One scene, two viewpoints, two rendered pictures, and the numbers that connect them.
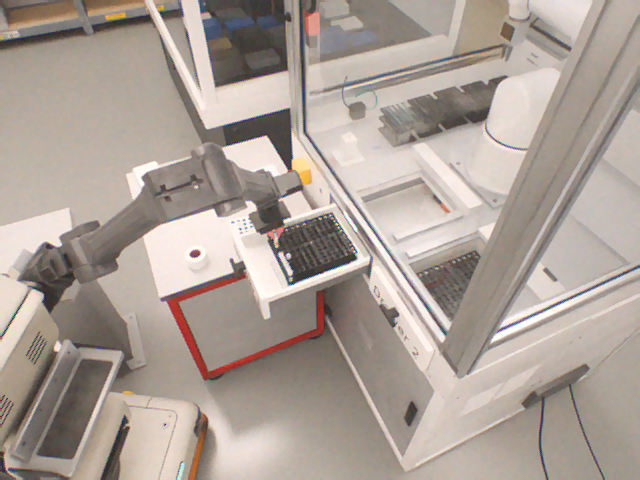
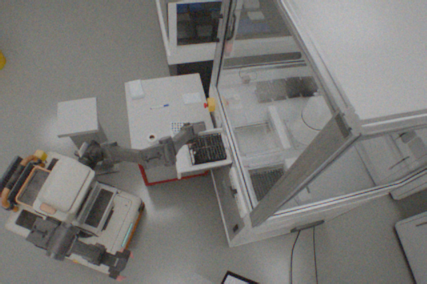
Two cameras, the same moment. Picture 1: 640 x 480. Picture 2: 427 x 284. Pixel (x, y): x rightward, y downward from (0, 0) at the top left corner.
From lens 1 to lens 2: 0.54 m
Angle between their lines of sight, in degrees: 12
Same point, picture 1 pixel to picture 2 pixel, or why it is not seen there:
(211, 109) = (173, 56)
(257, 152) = (191, 83)
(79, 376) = (100, 195)
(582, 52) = (299, 161)
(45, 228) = (84, 107)
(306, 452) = (187, 229)
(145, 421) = (117, 201)
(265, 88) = (203, 50)
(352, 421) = (211, 219)
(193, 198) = (157, 161)
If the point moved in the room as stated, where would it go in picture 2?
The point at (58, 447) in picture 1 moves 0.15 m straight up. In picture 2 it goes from (91, 222) to (82, 215)
